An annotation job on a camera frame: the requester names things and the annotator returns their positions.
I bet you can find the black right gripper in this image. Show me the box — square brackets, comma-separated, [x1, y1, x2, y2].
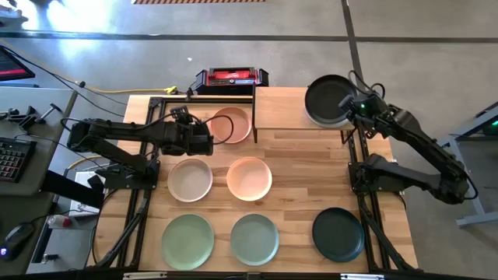
[337, 94, 392, 131]

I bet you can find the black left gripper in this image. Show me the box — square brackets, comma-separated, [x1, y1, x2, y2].
[160, 121, 214, 156]

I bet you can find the black plate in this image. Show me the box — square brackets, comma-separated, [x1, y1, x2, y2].
[303, 74, 358, 128]

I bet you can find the pink bowl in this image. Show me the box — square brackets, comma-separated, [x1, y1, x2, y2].
[209, 106, 253, 145]

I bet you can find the beige plate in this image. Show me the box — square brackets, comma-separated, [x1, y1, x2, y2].
[167, 157, 214, 204]

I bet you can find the peach plate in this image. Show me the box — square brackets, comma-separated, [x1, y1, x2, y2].
[226, 156, 273, 202]

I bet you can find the light green plate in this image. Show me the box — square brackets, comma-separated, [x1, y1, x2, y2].
[160, 213, 216, 271]

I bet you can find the grey-blue plate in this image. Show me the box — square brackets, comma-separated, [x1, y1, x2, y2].
[230, 213, 280, 268]

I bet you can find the dark green plate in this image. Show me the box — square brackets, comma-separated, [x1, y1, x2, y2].
[311, 206, 366, 264]

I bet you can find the wooden shelf with black legs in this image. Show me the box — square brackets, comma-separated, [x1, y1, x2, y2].
[251, 86, 358, 145]

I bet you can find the black and red equipment box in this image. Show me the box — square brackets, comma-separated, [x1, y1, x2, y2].
[195, 66, 270, 96]

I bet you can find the white box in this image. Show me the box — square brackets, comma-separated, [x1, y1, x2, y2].
[68, 170, 106, 217]

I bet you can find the black flat bar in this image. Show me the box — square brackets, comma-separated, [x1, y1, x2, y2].
[40, 169, 107, 210]

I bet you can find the black device with green light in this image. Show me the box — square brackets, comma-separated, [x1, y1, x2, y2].
[482, 116, 498, 137]

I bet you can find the clear bottle with red cap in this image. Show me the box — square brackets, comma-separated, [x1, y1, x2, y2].
[45, 214, 74, 230]

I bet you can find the grey metal stand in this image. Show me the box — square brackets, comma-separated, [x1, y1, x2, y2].
[439, 101, 498, 229]

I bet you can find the black clamp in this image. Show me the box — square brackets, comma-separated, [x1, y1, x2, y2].
[0, 105, 40, 131]

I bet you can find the grey side desk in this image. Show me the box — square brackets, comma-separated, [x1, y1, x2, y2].
[0, 86, 79, 198]

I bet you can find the black backlit keyboard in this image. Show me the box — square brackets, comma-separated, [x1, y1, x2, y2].
[0, 136, 38, 184]

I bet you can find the dark computer monitor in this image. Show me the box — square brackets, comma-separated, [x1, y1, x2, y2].
[0, 45, 36, 82]

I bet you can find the black computer mouse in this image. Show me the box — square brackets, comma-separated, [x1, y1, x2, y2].
[0, 222, 36, 262]

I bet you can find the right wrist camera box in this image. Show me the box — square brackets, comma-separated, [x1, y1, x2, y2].
[356, 92, 387, 110]

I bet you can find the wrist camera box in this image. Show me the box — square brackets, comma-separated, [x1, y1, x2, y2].
[169, 105, 192, 122]
[356, 92, 387, 110]

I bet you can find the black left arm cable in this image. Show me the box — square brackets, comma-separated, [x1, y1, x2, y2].
[60, 114, 235, 147]

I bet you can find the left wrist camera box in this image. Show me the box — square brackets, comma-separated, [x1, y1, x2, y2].
[169, 105, 192, 122]

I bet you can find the yellow power cable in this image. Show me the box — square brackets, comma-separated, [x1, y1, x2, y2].
[79, 85, 179, 96]

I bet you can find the black aluminium rig frame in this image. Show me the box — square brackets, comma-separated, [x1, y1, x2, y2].
[87, 95, 419, 280]

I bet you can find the black floor cable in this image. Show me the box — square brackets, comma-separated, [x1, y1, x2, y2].
[0, 44, 128, 117]

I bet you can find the silver bracket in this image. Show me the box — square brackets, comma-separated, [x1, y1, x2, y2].
[340, 273, 386, 280]
[122, 271, 168, 280]

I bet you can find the metal T-handle tool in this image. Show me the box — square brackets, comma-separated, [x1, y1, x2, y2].
[37, 102, 63, 125]

